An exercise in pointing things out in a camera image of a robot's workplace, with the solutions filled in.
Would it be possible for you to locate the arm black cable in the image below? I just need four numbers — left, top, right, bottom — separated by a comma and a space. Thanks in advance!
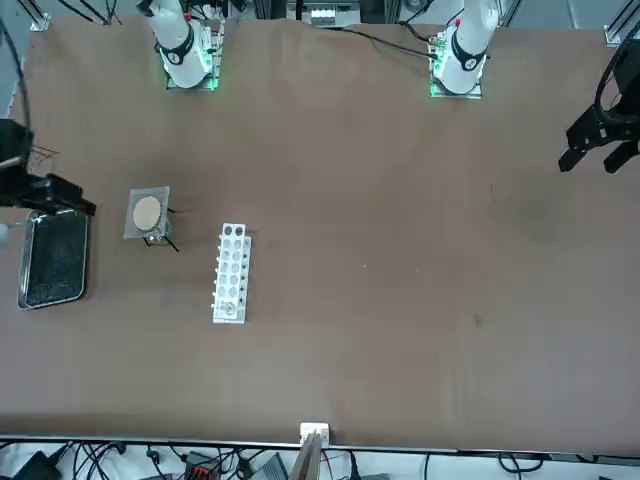
0, 14, 61, 164
593, 29, 634, 119

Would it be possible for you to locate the ridged black power supply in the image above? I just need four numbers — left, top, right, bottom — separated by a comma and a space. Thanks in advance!
254, 452, 290, 480

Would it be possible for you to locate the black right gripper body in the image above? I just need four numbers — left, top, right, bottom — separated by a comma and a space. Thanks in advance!
0, 118, 37, 209

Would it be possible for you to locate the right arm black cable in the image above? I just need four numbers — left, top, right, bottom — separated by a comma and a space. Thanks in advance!
0, 14, 61, 164

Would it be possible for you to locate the white test tube rack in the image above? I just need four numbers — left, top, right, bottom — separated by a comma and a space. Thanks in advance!
209, 222, 254, 325

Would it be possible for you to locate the white post foot bracket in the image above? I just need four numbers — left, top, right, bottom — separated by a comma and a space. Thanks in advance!
299, 422, 331, 446

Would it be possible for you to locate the aluminium camera post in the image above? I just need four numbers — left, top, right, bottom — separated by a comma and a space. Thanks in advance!
291, 432, 324, 480

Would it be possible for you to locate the steel tray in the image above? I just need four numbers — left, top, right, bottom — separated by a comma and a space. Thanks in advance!
17, 208, 90, 311

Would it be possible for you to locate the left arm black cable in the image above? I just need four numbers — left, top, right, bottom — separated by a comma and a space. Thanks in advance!
593, 29, 634, 119

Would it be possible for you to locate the aluminium frame post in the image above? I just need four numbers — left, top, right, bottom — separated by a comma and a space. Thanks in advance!
603, 0, 640, 49

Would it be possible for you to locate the black power adapter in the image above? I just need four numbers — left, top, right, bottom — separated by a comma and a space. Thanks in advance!
9, 449, 64, 480

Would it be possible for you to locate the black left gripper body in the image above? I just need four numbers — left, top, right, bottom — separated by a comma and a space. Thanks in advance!
599, 37, 640, 145

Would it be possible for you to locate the thin black cable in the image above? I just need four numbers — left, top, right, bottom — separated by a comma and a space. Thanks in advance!
319, 24, 441, 64

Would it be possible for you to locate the red black electronic box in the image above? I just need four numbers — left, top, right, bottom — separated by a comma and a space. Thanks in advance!
183, 451, 222, 480

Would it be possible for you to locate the wire gauze ceramic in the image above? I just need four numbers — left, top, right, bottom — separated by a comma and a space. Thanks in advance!
123, 185, 171, 241

